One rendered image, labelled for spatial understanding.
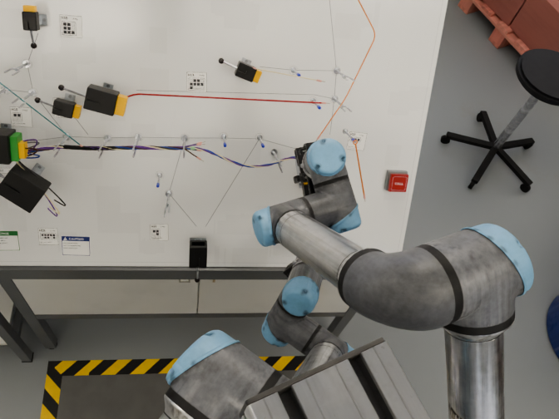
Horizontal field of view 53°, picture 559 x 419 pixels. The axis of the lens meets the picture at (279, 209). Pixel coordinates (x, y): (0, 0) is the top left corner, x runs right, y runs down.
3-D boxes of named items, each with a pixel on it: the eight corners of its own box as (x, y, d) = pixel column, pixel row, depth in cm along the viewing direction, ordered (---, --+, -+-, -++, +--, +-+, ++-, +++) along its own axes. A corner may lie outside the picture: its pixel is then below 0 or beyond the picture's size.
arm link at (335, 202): (308, 242, 117) (292, 191, 117) (353, 226, 121) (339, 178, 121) (322, 240, 110) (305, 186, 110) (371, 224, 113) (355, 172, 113)
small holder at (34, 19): (28, 46, 130) (20, 49, 124) (25, 9, 127) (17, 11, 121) (49, 46, 131) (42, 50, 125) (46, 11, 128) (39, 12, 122)
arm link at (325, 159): (316, 183, 110) (303, 141, 110) (309, 187, 121) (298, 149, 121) (353, 172, 110) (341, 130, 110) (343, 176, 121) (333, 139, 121)
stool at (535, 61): (555, 186, 309) (637, 108, 253) (477, 206, 293) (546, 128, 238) (504, 110, 333) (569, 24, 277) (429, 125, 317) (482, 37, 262)
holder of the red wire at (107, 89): (66, 71, 133) (56, 78, 124) (122, 86, 137) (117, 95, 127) (62, 91, 135) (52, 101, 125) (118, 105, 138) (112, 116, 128)
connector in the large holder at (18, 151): (14, 131, 128) (9, 136, 125) (27, 132, 129) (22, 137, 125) (16, 155, 131) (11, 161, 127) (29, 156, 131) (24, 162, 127)
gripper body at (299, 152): (323, 145, 138) (330, 138, 126) (329, 179, 138) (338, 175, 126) (292, 151, 137) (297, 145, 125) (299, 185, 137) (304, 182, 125)
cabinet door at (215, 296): (346, 314, 208) (377, 270, 175) (197, 315, 200) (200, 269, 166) (345, 308, 210) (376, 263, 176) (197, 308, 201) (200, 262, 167)
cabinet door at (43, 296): (196, 313, 200) (199, 268, 166) (34, 315, 191) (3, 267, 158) (196, 308, 201) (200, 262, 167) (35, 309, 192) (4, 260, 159)
